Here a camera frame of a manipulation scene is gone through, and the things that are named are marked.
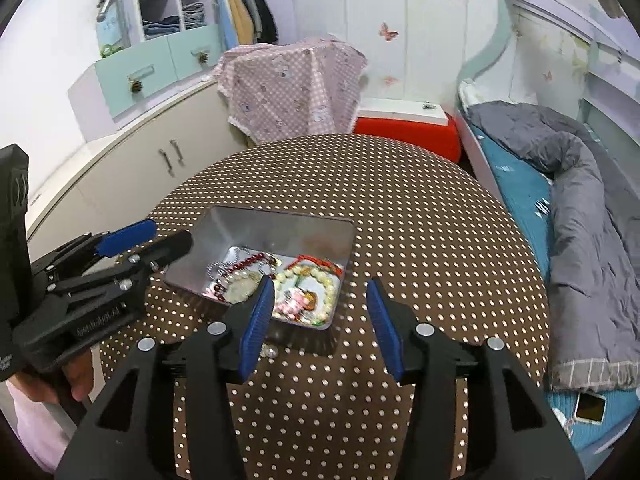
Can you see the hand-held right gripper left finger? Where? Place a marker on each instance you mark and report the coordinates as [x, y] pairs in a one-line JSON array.
[[257, 330]]

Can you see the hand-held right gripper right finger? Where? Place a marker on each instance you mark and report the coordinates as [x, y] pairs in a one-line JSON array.
[[387, 335]]

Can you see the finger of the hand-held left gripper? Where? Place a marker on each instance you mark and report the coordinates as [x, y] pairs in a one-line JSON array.
[[165, 252], [125, 237]]

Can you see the grey metal tin box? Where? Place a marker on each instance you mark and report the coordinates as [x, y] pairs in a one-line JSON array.
[[280, 232]]

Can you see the person's left hand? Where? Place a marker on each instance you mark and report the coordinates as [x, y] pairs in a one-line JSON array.
[[80, 375]]

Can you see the small pearl bead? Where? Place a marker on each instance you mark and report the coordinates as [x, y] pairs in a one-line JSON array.
[[269, 351]]

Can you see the white curved cabinet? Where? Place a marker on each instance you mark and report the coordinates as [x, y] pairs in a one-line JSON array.
[[115, 170]]

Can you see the brown polka dot tablecloth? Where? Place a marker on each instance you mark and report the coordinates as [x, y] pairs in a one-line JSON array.
[[400, 210]]

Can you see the pinecone drawer ornament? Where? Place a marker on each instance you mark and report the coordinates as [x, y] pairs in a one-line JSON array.
[[202, 56], [135, 86]]

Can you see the teal drawer unit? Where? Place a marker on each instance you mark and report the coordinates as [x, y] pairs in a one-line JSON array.
[[112, 77]]

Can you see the blue bed sheet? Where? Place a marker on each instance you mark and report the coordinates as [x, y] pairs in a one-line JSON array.
[[520, 190]]

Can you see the red storage stool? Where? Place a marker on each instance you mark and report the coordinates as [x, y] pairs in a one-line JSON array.
[[415, 135]]

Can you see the pink checkered bear cloth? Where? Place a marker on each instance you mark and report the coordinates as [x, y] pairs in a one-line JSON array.
[[290, 90]]

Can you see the smartphone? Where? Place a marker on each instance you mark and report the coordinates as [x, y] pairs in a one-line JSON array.
[[590, 406]]

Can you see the folded blue jeans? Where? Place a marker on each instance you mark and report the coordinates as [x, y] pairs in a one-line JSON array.
[[160, 25]]

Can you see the grey duvet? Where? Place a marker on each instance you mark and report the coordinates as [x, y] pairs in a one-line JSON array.
[[590, 240]]

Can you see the hanging clothes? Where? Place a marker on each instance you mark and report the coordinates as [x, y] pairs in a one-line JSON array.
[[240, 10]]

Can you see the teal bed headboard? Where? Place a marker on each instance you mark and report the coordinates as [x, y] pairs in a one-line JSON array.
[[492, 45]]

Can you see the small pink wall sticker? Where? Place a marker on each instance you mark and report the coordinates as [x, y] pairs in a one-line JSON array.
[[390, 80]]

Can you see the pink butterfly wall sticker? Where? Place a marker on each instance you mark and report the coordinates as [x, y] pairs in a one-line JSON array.
[[387, 31]]

